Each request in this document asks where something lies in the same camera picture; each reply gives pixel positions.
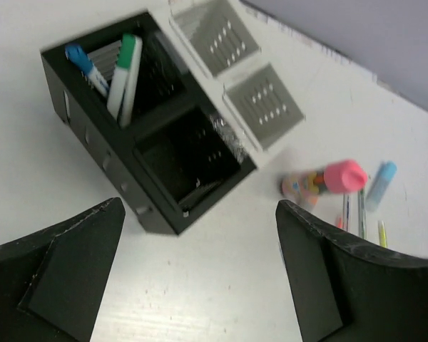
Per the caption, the blue-capped lead case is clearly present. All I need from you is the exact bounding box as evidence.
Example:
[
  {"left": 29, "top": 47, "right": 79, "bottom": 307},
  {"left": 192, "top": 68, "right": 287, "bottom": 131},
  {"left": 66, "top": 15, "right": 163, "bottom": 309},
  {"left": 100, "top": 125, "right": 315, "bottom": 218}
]
[{"left": 365, "top": 161, "right": 397, "bottom": 212}]

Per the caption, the green gel pen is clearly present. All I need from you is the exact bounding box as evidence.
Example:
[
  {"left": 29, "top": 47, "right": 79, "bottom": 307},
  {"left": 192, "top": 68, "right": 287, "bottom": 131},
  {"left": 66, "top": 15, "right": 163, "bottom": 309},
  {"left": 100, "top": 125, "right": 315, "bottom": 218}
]
[{"left": 357, "top": 189, "right": 367, "bottom": 239}]

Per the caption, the orange-capped lead case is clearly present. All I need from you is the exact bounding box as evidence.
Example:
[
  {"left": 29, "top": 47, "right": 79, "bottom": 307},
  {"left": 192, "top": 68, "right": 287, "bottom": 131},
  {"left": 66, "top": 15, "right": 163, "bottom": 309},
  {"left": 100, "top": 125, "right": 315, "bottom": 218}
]
[{"left": 304, "top": 196, "right": 319, "bottom": 212}]

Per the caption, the yellow gel pen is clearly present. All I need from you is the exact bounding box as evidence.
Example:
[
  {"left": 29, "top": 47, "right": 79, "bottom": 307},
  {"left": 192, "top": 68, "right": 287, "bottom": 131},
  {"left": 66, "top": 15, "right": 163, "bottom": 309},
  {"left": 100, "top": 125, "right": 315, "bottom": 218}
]
[{"left": 377, "top": 220, "right": 388, "bottom": 248}]

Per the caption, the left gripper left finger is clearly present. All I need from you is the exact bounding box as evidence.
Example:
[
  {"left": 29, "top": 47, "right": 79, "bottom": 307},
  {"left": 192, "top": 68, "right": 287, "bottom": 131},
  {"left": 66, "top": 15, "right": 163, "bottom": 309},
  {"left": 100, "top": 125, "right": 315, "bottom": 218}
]
[{"left": 0, "top": 197, "right": 125, "bottom": 341}]

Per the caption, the green-capped white marker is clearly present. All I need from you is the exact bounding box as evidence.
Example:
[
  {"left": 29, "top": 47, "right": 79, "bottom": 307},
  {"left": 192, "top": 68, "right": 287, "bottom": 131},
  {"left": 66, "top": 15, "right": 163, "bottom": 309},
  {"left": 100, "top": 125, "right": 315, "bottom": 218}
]
[{"left": 107, "top": 34, "right": 143, "bottom": 128}]

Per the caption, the blue-capped white marker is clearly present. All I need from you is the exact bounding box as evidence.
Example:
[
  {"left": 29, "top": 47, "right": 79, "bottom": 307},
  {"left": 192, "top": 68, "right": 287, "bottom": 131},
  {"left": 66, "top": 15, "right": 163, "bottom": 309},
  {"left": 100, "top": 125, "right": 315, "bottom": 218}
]
[{"left": 65, "top": 44, "right": 109, "bottom": 98}]

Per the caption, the pink-capped glue bottle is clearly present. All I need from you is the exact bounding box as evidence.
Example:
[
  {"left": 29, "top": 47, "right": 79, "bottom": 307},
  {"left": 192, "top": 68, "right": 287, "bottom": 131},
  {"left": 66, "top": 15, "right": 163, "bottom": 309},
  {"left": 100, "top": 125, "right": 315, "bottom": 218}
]
[{"left": 280, "top": 160, "right": 368, "bottom": 207}]

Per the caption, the black two-slot pen holder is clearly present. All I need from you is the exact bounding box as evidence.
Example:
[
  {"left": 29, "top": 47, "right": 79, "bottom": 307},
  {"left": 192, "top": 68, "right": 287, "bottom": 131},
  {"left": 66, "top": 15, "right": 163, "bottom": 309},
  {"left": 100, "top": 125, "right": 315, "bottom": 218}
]
[{"left": 41, "top": 11, "right": 256, "bottom": 235}]

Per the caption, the red-capped white marker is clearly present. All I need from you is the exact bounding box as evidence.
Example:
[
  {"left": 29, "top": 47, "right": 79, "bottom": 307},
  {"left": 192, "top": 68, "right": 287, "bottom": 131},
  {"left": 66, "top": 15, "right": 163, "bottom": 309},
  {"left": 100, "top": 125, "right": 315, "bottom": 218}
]
[{"left": 342, "top": 194, "right": 350, "bottom": 232}]

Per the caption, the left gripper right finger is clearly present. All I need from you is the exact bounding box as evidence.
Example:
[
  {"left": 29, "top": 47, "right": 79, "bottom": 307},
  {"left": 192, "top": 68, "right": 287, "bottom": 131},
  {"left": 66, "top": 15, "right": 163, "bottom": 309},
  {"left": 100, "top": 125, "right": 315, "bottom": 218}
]
[{"left": 275, "top": 200, "right": 428, "bottom": 341}]

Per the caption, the white two-slot pen holder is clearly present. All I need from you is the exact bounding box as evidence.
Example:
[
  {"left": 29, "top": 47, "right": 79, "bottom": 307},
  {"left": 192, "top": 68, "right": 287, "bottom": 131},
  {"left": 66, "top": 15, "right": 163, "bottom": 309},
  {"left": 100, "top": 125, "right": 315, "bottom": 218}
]
[{"left": 149, "top": 1, "right": 305, "bottom": 167}]

